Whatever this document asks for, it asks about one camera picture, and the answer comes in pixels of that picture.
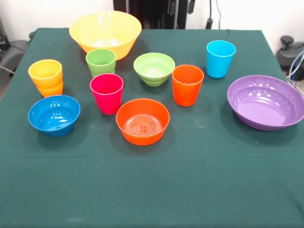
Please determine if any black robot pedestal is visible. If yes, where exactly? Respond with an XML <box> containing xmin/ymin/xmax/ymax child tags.
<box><xmin>113</xmin><ymin>0</ymin><xmax>196</xmax><ymax>29</ymax></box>

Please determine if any large yellow bowl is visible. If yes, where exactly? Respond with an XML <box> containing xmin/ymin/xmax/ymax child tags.
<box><xmin>68</xmin><ymin>10</ymin><xmax>143</xmax><ymax>61</ymax></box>

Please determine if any dark green tablecloth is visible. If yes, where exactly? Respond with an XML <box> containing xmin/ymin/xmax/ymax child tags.
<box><xmin>0</xmin><ymin>28</ymin><xmax>304</xmax><ymax>228</ymax></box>

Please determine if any orange cup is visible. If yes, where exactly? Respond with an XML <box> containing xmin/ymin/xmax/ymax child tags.
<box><xmin>171</xmin><ymin>64</ymin><xmax>205</xmax><ymax>107</ymax></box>

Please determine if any black cable with plug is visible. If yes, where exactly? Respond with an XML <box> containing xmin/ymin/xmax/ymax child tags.
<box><xmin>205</xmin><ymin>0</ymin><xmax>223</xmax><ymax>29</ymax></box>

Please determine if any blue bowl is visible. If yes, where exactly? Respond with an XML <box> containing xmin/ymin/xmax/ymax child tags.
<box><xmin>28</xmin><ymin>95</ymin><xmax>81</xmax><ymax>137</ymax></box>

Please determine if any yellow cup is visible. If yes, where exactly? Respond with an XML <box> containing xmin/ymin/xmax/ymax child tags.
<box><xmin>28</xmin><ymin>59</ymin><xmax>64</xmax><ymax>98</ymax></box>

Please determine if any green bowl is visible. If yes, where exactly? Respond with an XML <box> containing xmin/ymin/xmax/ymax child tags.
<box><xmin>133</xmin><ymin>52</ymin><xmax>176</xmax><ymax>87</ymax></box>

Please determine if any pink cup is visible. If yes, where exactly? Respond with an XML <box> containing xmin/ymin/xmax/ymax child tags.
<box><xmin>89</xmin><ymin>73</ymin><xmax>124</xmax><ymax>115</ymax></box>

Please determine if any orange bowl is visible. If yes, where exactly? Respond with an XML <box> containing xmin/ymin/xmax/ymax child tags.
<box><xmin>115</xmin><ymin>98</ymin><xmax>171</xmax><ymax>146</ymax></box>

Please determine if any light blue cup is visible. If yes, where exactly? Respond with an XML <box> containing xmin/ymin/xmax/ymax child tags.
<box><xmin>206</xmin><ymin>40</ymin><xmax>237</xmax><ymax>79</ymax></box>

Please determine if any gray black machine base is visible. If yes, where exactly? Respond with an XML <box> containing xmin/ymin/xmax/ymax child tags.
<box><xmin>275</xmin><ymin>35</ymin><xmax>304</xmax><ymax>72</ymax></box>
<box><xmin>0</xmin><ymin>40</ymin><xmax>30</xmax><ymax>74</ymax></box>

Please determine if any green cup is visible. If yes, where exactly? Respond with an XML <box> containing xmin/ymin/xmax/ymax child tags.
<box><xmin>85</xmin><ymin>48</ymin><xmax>117</xmax><ymax>78</ymax></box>

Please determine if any purple bowl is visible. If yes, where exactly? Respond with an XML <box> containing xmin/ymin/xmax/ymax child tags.
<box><xmin>227</xmin><ymin>75</ymin><xmax>304</xmax><ymax>132</ymax></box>

